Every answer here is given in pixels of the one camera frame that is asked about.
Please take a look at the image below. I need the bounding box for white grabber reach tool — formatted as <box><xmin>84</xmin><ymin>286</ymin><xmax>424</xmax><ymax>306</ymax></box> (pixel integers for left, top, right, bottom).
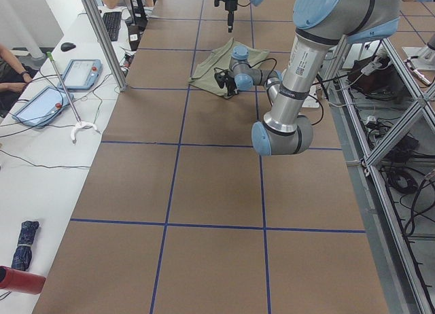
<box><xmin>46</xmin><ymin>52</ymin><xmax>100</xmax><ymax>144</ymax></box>

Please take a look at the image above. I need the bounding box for dark blue folded umbrella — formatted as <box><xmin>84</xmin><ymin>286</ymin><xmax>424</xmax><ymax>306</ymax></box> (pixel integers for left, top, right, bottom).
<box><xmin>11</xmin><ymin>220</ymin><xmax>39</xmax><ymax>271</ymax></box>

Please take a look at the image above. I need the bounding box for aluminium frame post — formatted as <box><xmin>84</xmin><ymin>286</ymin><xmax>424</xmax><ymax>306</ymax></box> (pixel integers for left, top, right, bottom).
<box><xmin>82</xmin><ymin>0</ymin><xmax>127</xmax><ymax>92</ymax></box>

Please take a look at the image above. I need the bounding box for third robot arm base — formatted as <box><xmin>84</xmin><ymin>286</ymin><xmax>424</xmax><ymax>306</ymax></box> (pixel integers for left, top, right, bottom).
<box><xmin>402</xmin><ymin>35</ymin><xmax>434</xmax><ymax>71</ymax></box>

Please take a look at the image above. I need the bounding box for olive green long-sleeve shirt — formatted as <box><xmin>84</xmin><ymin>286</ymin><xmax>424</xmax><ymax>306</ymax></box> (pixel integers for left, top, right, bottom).
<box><xmin>188</xmin><ymin>38</ymin><xmax>270</xmax><ymax>99</ymax></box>

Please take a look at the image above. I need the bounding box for seated person at left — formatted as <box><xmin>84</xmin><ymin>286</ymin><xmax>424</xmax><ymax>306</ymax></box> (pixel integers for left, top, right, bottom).
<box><xmin>1</xmin><ymin>45</ymin><xmax>38</xmax><ymax>118</ymax></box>

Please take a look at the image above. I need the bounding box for teach pendant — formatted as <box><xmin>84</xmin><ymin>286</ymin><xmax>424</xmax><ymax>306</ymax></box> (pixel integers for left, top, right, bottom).
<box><xmin>12</xmin><ymin>86</ymin><xmax>69</xmax><ymax>128</ymax></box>
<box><xmin>62</xmin><ymin>59</ymin><xmax>102</xmax><ymax>91</ymax></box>

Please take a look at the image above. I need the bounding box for far teach pendant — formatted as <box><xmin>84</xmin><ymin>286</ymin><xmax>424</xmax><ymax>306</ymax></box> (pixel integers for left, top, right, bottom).
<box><xmin>62</xmin><ymin>59</ymin><xmax>102</xmax><ymax>91</ymax></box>

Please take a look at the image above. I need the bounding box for near teach pendant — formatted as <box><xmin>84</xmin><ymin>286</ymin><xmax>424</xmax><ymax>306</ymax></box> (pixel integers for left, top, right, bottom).
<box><xmin>12</xmin><ymin>86</ymin><xmax>69</xmax><ymax>128</ymax></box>

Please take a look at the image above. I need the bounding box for red bottle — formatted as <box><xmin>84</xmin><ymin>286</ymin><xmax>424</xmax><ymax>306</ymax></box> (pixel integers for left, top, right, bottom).
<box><xmin>1</xmin><ymin>266</ymin><xmax>46</xmax><ymax>295</ymax></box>

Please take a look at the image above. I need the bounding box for black computer keyboard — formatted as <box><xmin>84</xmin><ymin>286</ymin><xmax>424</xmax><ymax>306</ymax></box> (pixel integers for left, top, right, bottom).
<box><xmin>102</xmin><ymin>12</ymin><xmax>122</xmax><ymax>41</ymax></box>

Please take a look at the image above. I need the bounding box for black computer mouse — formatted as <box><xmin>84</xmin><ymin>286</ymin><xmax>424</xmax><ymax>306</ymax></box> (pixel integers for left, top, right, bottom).
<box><xmin>60</xmin><ymin>42</ymin><xmax>76</xmax><ymax>52</ymax></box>

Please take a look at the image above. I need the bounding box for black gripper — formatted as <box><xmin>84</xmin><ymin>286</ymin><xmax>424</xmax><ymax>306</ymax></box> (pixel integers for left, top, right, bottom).
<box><xmin>224</xmin><ymin>75</ymin><xmax>238</xmax><ymax>99</ymax></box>
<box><xmin>224</xmin><ymin>0</ymin><xmax>238</xmax><ymax>33</ymax></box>

